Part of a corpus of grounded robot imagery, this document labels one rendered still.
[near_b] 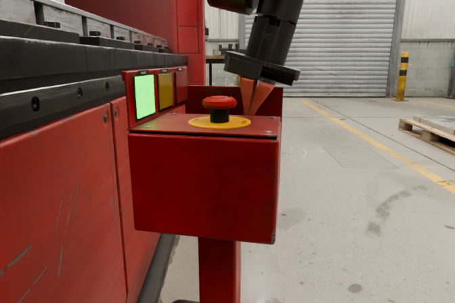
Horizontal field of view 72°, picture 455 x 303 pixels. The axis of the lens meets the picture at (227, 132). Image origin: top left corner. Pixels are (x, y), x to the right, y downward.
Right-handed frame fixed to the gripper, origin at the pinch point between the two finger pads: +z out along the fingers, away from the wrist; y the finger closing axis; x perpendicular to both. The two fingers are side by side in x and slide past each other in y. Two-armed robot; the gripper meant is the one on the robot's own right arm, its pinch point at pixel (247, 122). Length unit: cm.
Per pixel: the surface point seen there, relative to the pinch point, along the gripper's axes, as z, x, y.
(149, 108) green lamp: -0.9, 11.0, 10.6
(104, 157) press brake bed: 16.2, -6.5, 24.9
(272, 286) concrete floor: 74, -59, -22
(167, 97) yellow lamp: -1.4, 5.3, 10.8
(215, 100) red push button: -4.2, 11.9, 3.1
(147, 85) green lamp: -3.5, 11.3, 11.3
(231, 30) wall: -28, -665, 136
